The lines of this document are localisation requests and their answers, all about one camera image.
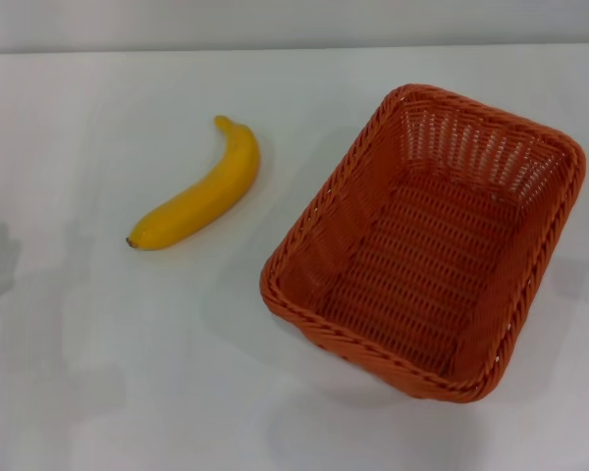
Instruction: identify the yellow banana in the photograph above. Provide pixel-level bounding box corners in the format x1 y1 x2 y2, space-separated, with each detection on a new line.
125 115 262 251

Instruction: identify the orange woven plastic basket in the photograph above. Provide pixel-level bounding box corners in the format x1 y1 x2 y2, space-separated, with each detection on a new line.
258 82 588 403

